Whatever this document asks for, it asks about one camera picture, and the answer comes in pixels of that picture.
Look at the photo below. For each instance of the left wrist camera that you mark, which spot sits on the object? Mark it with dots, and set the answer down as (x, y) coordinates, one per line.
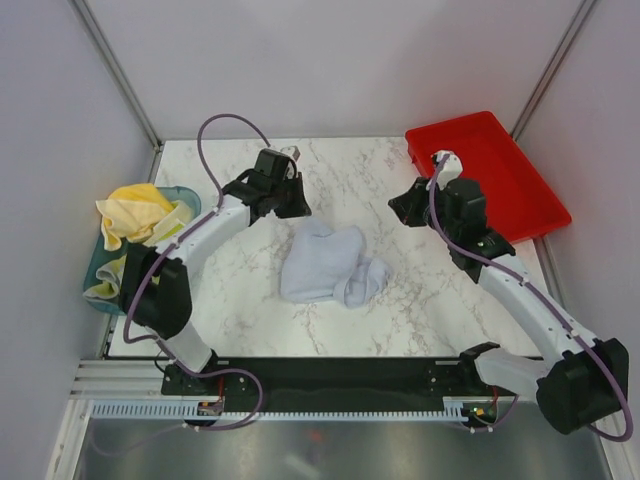
(291, 151)

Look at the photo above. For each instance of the right aluminium frame post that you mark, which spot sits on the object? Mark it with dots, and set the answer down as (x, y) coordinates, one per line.
(570, 36)

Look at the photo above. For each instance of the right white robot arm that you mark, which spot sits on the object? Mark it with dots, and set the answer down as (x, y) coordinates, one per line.
(579, 378)

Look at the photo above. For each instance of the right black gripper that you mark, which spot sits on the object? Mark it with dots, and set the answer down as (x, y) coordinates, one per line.
(406, 205)

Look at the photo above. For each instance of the grey green towel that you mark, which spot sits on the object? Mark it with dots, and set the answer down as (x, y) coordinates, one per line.
(105, 281)

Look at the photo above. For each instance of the teal plastic basket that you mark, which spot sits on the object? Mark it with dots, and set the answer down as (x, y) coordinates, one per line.
(100, 255)

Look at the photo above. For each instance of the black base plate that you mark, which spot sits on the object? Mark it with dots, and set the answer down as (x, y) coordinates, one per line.
(327, 383)

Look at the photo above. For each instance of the grey slotted cable duct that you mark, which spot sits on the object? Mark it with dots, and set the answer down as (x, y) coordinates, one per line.
(193, 410)

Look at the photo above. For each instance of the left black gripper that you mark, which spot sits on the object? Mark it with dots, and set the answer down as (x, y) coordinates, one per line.
(300, 209)

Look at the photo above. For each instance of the left aluminium frame post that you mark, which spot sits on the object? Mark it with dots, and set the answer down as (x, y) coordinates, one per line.
(99, 40)

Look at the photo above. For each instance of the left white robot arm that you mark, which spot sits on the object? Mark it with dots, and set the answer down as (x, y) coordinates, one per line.
(155, 291)

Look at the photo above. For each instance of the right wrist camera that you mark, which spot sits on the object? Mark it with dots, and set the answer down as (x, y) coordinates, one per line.
(447, 164)

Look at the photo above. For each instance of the red plastic tray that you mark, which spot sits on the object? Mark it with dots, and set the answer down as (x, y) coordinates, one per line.
(520, 204)

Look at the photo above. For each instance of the light blue towel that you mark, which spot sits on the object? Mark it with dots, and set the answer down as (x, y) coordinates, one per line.
(331, 265)

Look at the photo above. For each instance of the yellow towel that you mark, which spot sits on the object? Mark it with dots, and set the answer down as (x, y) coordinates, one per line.
(130, 213)

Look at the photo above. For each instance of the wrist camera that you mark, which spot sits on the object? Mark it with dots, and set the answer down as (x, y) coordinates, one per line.
(291, 151)
(447, 164)

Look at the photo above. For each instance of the aluminium frame post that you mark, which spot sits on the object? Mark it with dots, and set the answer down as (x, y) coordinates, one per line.
(570, 36)
(99, 40)

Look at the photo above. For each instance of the green frog pattern towel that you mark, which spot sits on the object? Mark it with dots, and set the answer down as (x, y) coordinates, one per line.
(176, 220)

